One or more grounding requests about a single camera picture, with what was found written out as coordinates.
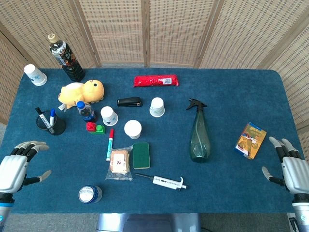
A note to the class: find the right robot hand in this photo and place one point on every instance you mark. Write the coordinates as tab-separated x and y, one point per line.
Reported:
295	174

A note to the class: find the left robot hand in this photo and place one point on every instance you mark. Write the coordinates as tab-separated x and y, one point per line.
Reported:
12	169

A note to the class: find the green spray bottle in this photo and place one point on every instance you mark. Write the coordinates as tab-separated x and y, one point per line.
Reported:
200	142

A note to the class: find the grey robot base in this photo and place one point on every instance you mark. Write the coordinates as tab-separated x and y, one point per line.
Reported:
149	223

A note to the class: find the small Pepsi bottle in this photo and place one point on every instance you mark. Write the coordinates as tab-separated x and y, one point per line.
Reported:
87	112

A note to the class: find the dark tea bottle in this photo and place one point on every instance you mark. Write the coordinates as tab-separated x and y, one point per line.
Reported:
68	60

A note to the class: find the orange blue snack box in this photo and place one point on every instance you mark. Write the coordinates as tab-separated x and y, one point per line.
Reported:
251	141

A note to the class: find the black cap marker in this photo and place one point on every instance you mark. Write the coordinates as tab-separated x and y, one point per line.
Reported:
43	118

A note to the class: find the black mesh pen holder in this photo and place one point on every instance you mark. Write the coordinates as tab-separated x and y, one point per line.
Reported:
59	128

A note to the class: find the blue cap marker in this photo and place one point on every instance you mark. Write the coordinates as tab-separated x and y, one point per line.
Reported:
52	116

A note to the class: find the blue table cloth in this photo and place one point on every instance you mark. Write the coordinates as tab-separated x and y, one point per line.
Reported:
217	188

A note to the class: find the red toy block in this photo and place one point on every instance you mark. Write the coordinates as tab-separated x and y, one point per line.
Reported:
90	126

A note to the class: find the paper cup blue print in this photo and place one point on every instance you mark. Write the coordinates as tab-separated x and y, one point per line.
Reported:
36	76

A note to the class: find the green toy block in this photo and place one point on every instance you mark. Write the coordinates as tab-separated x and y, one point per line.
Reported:
100	130

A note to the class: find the red cap green marker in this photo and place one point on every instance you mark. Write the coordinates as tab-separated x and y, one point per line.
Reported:
109	145

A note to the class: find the yellow plush toy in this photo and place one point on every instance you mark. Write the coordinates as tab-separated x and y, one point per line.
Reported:
79	93

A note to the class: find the bagged cookies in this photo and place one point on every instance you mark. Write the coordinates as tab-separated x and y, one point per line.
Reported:
119	162

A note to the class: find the paper cup blue flower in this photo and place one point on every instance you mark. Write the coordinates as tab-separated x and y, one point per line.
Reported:
108	116

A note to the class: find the paper cup green text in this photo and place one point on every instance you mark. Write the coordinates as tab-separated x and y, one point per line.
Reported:
132	129

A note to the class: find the white pipette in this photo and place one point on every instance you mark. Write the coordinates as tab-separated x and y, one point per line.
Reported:
166	182

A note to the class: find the green yellow sponge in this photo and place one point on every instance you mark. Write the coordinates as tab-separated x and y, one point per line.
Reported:
141	155

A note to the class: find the black stapler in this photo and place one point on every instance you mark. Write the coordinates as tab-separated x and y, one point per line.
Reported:
129	101

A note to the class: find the paper cup green flowers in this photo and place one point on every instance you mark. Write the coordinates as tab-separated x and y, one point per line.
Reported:
157	107

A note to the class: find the red snack package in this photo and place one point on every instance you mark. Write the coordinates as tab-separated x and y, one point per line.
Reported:
152	81

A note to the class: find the woven folding screen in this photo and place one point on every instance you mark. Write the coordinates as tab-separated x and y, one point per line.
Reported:
116	29

